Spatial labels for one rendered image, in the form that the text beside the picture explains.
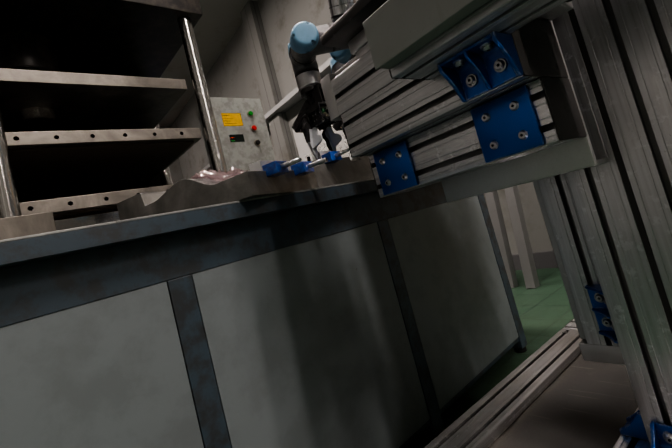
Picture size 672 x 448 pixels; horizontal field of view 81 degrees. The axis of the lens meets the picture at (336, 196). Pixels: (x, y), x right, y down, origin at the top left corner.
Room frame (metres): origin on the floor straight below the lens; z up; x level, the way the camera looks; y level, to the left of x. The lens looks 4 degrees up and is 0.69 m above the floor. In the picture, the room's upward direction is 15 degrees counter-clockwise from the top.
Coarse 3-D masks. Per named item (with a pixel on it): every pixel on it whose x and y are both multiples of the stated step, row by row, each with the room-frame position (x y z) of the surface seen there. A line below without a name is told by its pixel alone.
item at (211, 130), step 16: (192, 32) 1.74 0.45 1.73; (192, 48) 1.72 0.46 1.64; (192, 64) 1.72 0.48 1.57; (192, 80) 1.73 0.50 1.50; (208, 96) 1.74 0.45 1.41; (208, 112) 1.72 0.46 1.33; (208, 128) 1.72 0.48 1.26; (208, 144) 1.73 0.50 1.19; (224, 160) 1.74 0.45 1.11; (160, 176) 2.23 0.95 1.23
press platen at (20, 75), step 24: (0, 72) 1.33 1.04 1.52; (24, 72) 1.37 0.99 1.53; (48, 72) 1.42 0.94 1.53; (24, 96) 1.47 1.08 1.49; (48, 96) 1.52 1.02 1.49; (72, 96) 1.57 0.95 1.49; (96, 96) 1.62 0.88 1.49; (120, 96) 1.68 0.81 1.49; (144, 96) 1.74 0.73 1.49; (168, 96) 1.80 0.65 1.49; (72, 120) 1.79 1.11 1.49; (96, 120) 1.86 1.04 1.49; (120, 120) 1.93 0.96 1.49; (144, 120) 2.01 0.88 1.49
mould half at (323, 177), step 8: (312, 160) 1.11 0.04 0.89; (344, 160) 1.19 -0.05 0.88; (360, 160) 1.24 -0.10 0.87; (368, 160) 1.26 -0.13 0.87; (320, 168) 1.12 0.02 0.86; (328, 168) 1.14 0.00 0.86; (336, 168) 1.16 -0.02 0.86; (344, 168) 1.18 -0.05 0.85; (352, 168) 1.21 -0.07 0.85; (360, 168) 1.23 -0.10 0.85; (368, 168) 1.25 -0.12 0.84; (320, 176) 1.11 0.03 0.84; (328, 176) 1.13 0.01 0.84; (336, 176) 1.15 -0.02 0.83; (344, 176) 1.18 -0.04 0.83; (352, 176) 1.20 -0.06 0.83; (360, 176) 1.22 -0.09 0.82; (368, 176) 1.25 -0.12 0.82; (320, 184) 1.11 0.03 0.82; (328, 184) 1.13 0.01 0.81; (336, 184) 1.15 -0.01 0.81
